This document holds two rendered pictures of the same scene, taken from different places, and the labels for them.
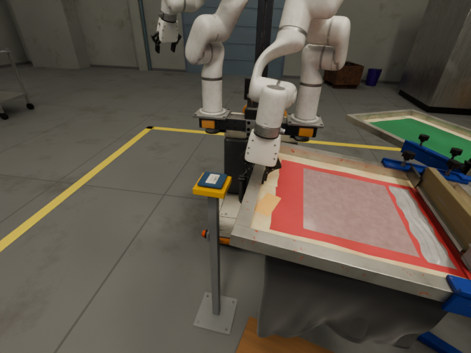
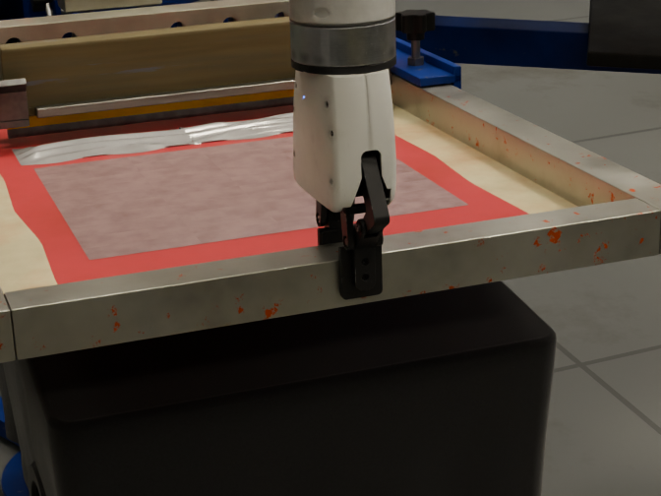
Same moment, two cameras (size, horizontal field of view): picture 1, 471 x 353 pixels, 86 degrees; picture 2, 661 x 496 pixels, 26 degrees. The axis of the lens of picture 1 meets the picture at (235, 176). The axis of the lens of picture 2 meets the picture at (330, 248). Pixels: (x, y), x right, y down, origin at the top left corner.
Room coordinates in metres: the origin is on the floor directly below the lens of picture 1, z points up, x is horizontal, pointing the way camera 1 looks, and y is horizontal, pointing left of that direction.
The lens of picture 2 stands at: (1.23, 0.74, 1.54)
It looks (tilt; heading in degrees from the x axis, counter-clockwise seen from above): 25 degrees down; 238
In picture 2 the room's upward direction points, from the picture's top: straight up
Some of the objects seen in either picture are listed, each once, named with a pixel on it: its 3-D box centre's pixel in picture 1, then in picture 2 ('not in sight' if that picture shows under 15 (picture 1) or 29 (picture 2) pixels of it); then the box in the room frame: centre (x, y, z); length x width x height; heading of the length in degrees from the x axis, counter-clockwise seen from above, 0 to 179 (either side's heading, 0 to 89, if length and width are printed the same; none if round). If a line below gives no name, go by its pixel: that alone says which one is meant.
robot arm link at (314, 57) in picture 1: (316, 64); not in sight; (1.14, -0.32, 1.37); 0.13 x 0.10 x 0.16; 62
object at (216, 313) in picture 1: (214, 259); not in sight; (0.87, 0.09, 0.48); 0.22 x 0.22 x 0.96; 78
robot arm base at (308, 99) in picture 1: (307, 101); not in sight; (1.16, -0.32, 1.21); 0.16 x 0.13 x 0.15; 171
